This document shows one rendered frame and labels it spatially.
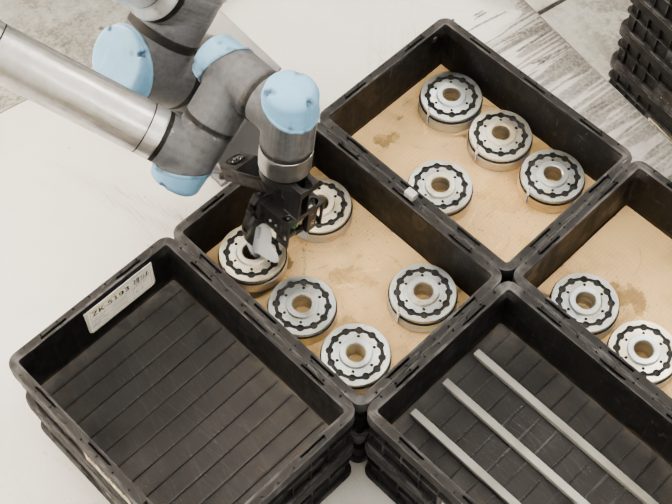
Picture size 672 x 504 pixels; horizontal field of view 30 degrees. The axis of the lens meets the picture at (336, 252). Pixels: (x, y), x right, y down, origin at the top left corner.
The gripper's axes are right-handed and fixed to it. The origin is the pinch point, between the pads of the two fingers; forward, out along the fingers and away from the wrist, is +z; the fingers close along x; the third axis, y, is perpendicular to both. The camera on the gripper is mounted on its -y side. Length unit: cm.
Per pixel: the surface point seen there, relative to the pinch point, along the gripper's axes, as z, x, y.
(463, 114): -3.9, 39.7, 4.4
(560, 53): 7, 75, 1
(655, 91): 44, 118, 5
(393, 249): 2.2, 14.9, 12.9
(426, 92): -4.0, 38.6, -2.9
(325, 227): -0.2, 8.5, 4.1
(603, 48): 69, 145, -22
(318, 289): 0.9, 0.2, 11.1
